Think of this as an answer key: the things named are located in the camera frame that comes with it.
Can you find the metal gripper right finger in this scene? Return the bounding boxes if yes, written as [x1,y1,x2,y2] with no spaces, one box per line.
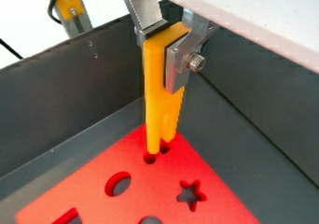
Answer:
[164,8,219,93]

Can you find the red fixture block with holes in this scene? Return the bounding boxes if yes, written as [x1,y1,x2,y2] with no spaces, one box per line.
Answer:
[15,127,259,224]

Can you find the yellow two-pronged square-circle object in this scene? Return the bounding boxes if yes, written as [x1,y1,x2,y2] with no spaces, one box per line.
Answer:
[143,22,189,154]

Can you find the black cable outside enclosure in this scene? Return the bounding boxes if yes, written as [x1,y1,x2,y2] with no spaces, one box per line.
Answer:
[47,0,67,25]

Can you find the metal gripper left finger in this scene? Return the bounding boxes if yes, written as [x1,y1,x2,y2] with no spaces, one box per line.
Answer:
[123,0,168,46]

